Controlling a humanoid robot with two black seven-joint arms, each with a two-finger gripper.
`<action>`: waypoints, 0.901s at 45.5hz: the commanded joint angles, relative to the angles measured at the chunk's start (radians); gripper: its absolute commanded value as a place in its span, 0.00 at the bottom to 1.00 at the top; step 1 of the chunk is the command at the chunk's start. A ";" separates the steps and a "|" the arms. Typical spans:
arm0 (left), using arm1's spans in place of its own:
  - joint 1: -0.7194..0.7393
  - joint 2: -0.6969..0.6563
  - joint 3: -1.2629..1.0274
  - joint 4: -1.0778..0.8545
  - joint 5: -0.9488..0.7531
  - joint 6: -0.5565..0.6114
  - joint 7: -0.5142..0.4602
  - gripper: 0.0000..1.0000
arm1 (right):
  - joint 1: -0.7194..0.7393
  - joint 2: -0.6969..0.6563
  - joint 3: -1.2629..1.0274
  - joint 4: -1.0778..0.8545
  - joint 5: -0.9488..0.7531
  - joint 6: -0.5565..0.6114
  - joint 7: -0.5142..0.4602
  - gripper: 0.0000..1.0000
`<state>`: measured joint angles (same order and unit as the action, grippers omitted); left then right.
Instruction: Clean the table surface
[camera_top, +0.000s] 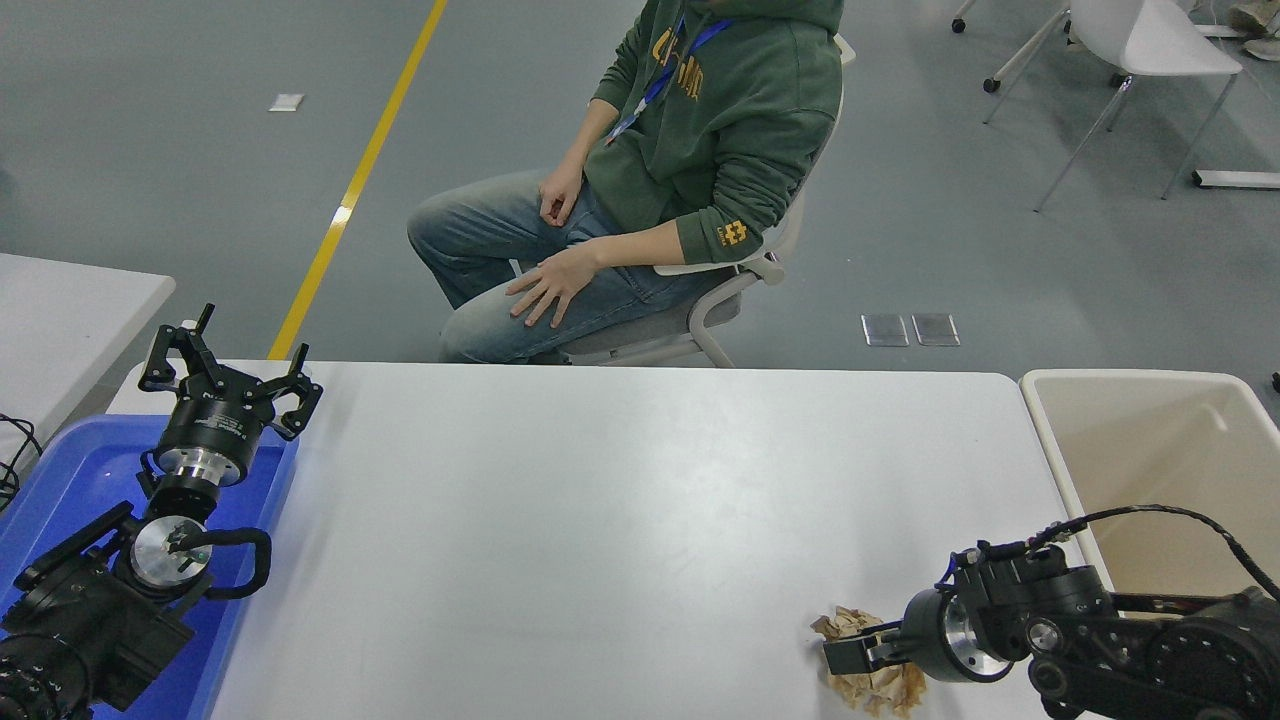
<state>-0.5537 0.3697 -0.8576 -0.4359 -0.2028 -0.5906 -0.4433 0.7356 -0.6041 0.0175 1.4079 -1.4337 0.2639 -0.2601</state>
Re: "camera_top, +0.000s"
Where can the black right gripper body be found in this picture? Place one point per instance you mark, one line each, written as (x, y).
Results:
(925, 635)

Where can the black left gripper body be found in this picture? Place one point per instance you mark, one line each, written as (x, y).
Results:
(211, 425)

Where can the tan paper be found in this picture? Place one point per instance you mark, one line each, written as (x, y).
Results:
(880, 692)

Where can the person's left forearm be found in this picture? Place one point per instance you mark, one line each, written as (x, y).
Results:
(642, 243)

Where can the person's right forearm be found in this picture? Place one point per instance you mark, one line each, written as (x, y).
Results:
(592, 140)

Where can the person's left hand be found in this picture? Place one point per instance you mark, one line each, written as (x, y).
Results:
(560, 285)

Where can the person's right hand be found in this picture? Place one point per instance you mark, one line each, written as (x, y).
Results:
(560, 195)

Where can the white side table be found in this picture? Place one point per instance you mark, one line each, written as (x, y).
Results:
(60, 320)

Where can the blue plastic tray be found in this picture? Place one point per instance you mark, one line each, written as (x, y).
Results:
(80, 470)

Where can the large pale plastic bin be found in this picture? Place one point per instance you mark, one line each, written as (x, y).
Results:
(1150, 460)

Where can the clear floor plate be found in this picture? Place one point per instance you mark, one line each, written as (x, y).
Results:
(935, 328)
(885, 329)

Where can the grey white office chair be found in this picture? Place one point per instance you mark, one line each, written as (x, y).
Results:
(690, 330)

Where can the person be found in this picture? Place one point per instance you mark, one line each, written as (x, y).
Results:
(1258, 15)
(740, 120)

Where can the white floor bar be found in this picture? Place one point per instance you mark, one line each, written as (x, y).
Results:
(1240, 179)

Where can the white shell chair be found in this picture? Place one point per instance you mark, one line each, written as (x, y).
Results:
(1150, 35)

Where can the white rolling table frame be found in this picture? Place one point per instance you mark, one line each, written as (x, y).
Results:
(1020, 60)

